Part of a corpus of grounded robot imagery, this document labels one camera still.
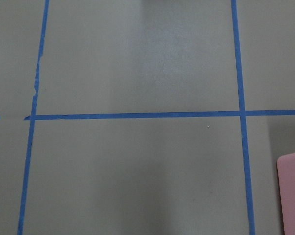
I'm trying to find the pink plastic bin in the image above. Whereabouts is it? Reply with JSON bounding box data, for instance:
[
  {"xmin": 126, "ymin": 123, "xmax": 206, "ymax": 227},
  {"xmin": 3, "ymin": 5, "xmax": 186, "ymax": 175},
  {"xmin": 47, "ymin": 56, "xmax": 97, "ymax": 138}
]
[{"xmin": 277, "ymin": 153, "xmax": 295, "ymax": 235}]

